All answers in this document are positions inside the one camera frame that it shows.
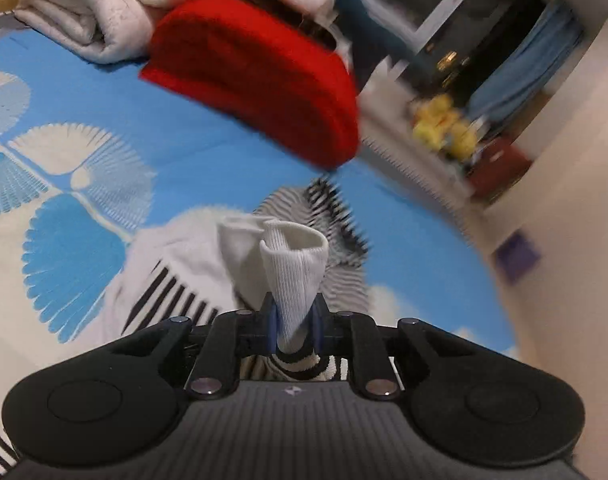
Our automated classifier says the blue patterned bed sheet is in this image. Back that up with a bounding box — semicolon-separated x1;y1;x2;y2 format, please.
0;10;519;461

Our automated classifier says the window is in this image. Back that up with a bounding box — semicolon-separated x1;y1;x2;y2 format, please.
356;0;547;107

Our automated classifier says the blue curtain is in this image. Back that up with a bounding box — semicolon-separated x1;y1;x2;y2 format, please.
465;1;586;127

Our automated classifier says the red folded cloth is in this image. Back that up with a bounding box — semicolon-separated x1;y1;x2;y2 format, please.
138;0;363;171

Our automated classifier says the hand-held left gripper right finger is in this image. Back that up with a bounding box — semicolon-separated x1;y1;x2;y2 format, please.
311;293;481;401

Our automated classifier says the purple wall sticker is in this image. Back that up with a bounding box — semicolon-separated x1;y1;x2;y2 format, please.
493;229;543;287

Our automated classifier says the red box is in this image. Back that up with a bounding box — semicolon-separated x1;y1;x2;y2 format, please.
465;139;533;204

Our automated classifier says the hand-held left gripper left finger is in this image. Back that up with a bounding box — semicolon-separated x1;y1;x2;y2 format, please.
111;293;280;401

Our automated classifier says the white shirt with striped sleeves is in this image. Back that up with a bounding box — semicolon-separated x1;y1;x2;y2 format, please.
0;185;376;478

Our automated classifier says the white folded towel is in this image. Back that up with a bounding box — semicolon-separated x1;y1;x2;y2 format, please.
14;0;199;66

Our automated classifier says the yellow plush toy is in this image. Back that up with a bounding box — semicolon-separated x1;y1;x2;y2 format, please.
410;94;478;162

